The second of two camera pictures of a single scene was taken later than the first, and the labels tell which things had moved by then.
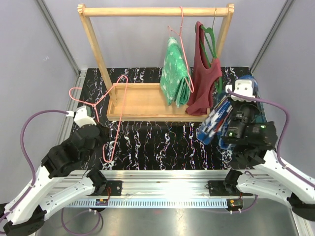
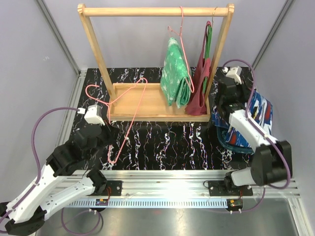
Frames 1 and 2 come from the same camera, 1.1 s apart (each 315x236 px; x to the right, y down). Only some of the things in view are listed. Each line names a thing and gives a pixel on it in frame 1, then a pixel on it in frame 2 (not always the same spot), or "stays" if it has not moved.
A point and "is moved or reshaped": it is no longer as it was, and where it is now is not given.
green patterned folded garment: [174, 84] stays
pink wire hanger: [168, 27] stays
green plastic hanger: [218, 83] -> [208, 51]
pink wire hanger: [96, 110] is moved or reshaped
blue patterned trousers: [212, 129] is moved or reshaped
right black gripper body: [243, 115] -> [241, 94]
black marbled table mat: [150, 144] stays
